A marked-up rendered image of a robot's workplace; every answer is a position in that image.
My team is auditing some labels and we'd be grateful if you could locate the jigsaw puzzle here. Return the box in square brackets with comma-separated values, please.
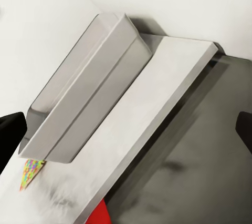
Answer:
[19, 159, 45, 192]

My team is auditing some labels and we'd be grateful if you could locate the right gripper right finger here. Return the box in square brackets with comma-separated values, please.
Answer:
[235, 111, 252, 154]

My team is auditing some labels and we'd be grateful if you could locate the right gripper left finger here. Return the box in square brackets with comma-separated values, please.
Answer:
[0, 111, 27, 175]

